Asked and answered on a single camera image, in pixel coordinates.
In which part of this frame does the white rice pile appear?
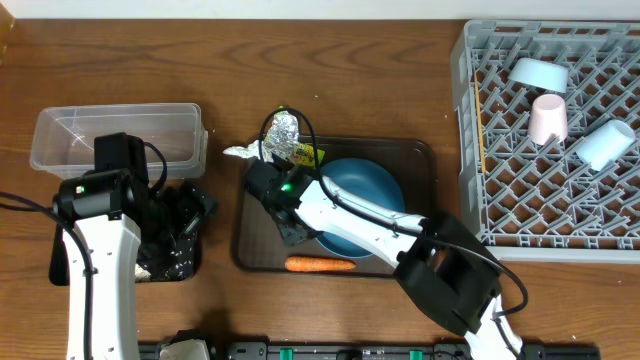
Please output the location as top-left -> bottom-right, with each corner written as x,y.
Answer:
134,239 -> 194,281

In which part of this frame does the dark blue plate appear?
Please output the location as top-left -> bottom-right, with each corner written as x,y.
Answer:
317,158 -> 406,259

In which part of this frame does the wooden chopstick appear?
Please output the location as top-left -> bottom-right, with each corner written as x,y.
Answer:
473,70 -> 486,175

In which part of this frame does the white pink cup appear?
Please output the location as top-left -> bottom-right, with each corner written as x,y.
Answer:
528,94 -> 568,145

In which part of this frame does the light blue small bowl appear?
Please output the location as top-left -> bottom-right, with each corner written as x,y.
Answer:
508,58 -> 569,93

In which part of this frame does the light blue cup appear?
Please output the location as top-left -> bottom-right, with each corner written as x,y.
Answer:
576,120 -> 636,171

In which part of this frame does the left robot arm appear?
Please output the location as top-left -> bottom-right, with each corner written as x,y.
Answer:
1,168 -> 217,359

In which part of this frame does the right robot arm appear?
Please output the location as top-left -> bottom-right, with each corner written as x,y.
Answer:
260,168 -> 526,359

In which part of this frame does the black waste tray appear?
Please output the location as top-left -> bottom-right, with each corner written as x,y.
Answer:
48,186 -> 202,287

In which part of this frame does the grey dishwasher rack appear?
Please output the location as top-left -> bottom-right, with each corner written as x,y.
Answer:
450,20 -> 639,264

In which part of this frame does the orange carrot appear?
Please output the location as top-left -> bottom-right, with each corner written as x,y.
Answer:
285,256 -> 356,273

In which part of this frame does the crumpled foil wrapper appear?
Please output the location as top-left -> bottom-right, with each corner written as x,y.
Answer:
262,107 -> 325,167

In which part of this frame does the dark brown serving tray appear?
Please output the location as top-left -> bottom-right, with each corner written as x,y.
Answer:
232,136 -> 437,278

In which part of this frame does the clear plastic bin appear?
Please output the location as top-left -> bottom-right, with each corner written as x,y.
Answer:
30,103 -> 209,180

